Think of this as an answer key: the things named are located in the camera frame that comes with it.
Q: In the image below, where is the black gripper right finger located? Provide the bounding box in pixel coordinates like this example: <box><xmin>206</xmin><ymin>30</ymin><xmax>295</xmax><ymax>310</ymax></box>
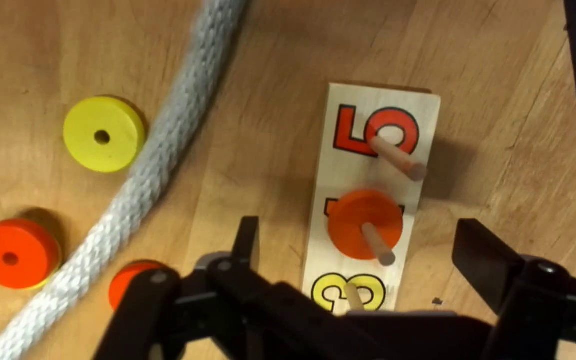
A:
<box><xmin>451</xmin><ymin>217</ymin><xmax>576</xmax><ymax>360</ymax></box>

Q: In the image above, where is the orange wooden disc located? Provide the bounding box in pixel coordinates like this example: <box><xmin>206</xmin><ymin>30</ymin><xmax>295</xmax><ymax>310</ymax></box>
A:
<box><xmin>0</xmin><ymin>217</ymin><xmax>64</xmax><ymax>292</ymax></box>
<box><xmin>327</xmin><ymin>187</ymin><xmax>405</xmax><ymax>262</ymax></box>
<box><xmin>107</xmin><ymin>257</ymin><xmax>170</xmax><ymax>312</ymax></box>

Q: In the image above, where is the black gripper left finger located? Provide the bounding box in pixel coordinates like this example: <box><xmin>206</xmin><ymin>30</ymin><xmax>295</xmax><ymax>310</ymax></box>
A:
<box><xmin>95</xmin><ymin>215</ymin><xmax>344</xmax><ymax>360</ymax></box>

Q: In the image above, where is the white braided rope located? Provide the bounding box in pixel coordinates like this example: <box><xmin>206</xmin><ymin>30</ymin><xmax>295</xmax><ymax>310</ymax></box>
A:
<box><xmin>0</xmin><ymin>0</ymin><xmax>250</xmax><ymax>360</ymax></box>

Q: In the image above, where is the wooden number peg board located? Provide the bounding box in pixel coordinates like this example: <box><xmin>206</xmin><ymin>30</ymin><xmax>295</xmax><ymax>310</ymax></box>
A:
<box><xmin>300</xmin><ymin>80</ymin><xmax>445</xmax><ymax>315</ymax></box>

